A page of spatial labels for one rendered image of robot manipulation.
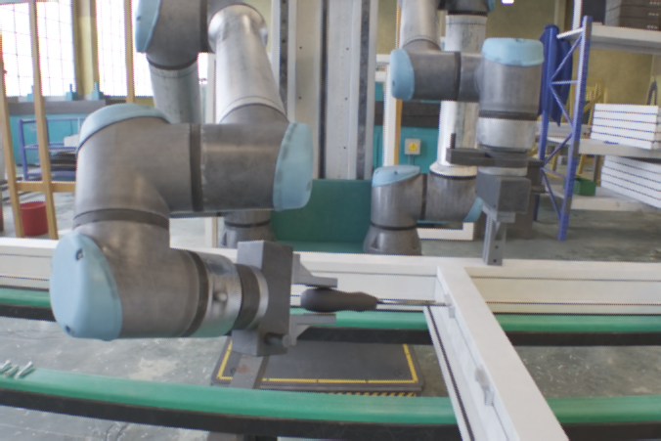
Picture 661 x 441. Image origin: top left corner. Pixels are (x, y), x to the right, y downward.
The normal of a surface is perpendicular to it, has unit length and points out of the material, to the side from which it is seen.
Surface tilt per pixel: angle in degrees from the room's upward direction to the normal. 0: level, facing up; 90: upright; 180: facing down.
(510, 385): 0
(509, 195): 90
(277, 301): 75
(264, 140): 46
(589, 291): 90
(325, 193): 90
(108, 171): 58
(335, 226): 90
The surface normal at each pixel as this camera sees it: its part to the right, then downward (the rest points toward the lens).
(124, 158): 0.33, -0.22
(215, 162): 0.23, 0.00
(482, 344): 0.02, -0.97
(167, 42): 0.15, 0.86
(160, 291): 0.77, -0.10
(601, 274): -0.05, 0.25
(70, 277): -0.62, -0.07
